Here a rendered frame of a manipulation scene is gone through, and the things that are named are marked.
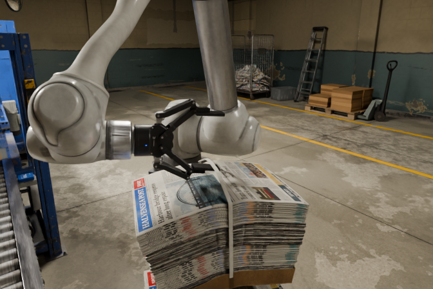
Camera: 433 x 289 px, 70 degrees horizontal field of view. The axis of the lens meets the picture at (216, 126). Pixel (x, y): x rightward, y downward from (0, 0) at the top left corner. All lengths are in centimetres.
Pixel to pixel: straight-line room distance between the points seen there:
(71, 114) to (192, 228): 35
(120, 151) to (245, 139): 51
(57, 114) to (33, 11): 929
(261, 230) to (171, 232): 21
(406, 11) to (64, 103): 723
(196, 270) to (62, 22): 937
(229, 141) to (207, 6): 46
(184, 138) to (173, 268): 54
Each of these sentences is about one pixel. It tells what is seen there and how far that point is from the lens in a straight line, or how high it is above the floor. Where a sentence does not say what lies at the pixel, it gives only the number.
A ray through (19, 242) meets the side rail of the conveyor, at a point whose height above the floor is 80.
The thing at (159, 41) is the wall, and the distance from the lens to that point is 1079.
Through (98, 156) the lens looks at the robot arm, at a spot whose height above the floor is 125.
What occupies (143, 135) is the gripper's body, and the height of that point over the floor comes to 129.
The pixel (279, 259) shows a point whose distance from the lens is 85.
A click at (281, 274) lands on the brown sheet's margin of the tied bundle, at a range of 87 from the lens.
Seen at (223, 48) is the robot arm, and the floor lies 148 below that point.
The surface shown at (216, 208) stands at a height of 114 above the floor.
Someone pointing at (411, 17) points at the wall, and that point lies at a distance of 743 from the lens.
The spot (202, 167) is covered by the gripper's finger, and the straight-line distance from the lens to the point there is 78.
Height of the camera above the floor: 149
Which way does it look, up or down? 15 degrees down
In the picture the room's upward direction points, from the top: straight up
